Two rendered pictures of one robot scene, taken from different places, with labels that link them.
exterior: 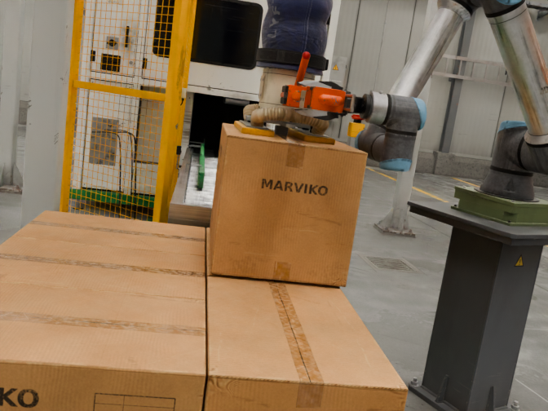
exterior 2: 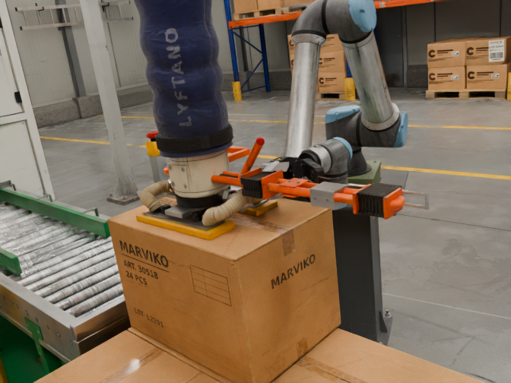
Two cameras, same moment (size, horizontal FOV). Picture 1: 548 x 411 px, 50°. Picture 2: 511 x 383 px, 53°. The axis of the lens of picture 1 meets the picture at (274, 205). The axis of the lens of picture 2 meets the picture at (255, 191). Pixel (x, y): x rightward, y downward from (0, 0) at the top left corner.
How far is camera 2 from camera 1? 1.10 m
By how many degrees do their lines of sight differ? 36
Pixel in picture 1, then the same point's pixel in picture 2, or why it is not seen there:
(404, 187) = (122, 156)
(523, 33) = (375, 50)
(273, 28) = (185, 115)
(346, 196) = (326, 251)
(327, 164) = (309, 234)
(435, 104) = (56, 55)
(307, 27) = (217, 102)
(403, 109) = (339, 154)
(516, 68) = (369, 78)
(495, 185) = not seen: hidden behind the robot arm
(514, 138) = (348, 125)
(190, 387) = not seen: outside the picture
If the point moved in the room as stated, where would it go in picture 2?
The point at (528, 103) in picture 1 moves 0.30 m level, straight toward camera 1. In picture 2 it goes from (376, 102) to (423, 112)
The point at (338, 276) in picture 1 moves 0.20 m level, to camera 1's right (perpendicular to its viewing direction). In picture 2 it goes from (335, 320) to (376, 294)
